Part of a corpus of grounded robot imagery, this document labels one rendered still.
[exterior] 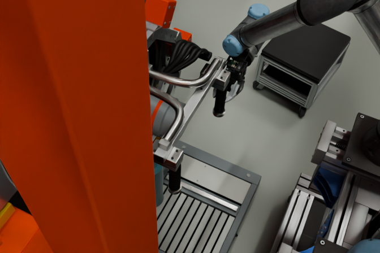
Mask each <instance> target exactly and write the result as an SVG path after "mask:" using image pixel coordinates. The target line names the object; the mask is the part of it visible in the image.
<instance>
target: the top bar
mask: <svg viewBox="0 0 380 253"><path fill-rule="evenodd" d="M218 57H219V56H218ZM219 58H221V57H219ZM222 59H223V61H222V65H221V67H220V68H219V70H216V71H215V73H214V74H213V76H212V78H211V79H210V80H209V81H208V82H207V83H206V84H205V85H203V86H200V87H197V88H196V90H195V92H194V93H193V94H192V96H191V97H190V99H189V101H188V102H187V104H186V105H185V107H184V108H183V109H184V120H183V123H182V125H181V127H180V128H179V130H178V132H177V133H176V135H175V137H174V138H173V140H172V145H171V146H170V148H169V150H168V151H165V150H163V149H160V148H159V147H158V148H157V150H156V152H155V153H154V160H156V161H158V162H160V163H162V164H163V163H164V162H165V161H166V159H167V157H168V156H169V154H170V152H171V151H172V149H173V148H174V146H175V144H176V143H177V141H178V139H179V138H180V136H181V135H182V133H183V132H184V130H185V128H186V127H187V125H188V123H189V122H190V120H191V118H192V117H193V115H194V114H195V112H196V111H197V109H198V107H199V106H200V104H201V102H202V101H203V99H204V98H205V96H206V95H207V93H208V91H209V90H210V88H211V86H212V85H213V83H214V81H215V80H216V78H217V77H218V75H219V74H220V72H221V70H222V69H223V67H224V64H225V59H224V58H222Z"/></svg>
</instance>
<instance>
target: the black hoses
mask: <svg viewBox="0 0 380 253"><path fill-rule="evenodd" d="M187 56H188V58H186V57H187ZM211 57H212V52H209V51H208V50H207V49H205V48H200V47H199V46H198V45H196V44H195V43H193V42H189V41H187V40H179V41H178V42H177V43H176V44H175V46H174V48H173V51H172V54H171V57H170V60H169V63H168V66H167V67H164V66H163V67H162V69H161V70H160V72H162V73H165V74H167V75H171V76H174V77H178V78H179V72H178V71H180V70H182V69H184V68H186V67H187V66H189V65H191V64H192V63H194V62H195V61H196V60H197V59H198V58H200V59H202V60H205V61H207V62H208V61H209V60H210V59H211Z"/></svg>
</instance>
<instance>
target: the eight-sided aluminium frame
mask: <svg viewBox="0 0 380 253"><path fill-rule="evenodd" d="M162 27H163V26H160V25H158V24H155V23H152V22H150V21H147V20H146V37H147V48H149V47H150V46H151V44H152V43H153V42H154V40H156V39H158V40H161V65H162V67H163V66H164V67H167V66H168V63H169V60H170V57H171V53H172V51H173V48H174V46H175V44H176V43H177V42H178V41H179V40H182V33H181V32H179V31H177V30H174V29H171V28H164V29H162ZM166 84H167V83H166V82H163V81H159V83H158V86H157V89H159V90H161V91H164V90H165V87H166ZM175 89H176V86H175V85H171V84H169V86H168V89H167V92H166V93H167V94H169V95H171V96H173V95H174V92H175ZM155 138H156V136H155V135H152V139H153V141H154V139H155Z"/></svg>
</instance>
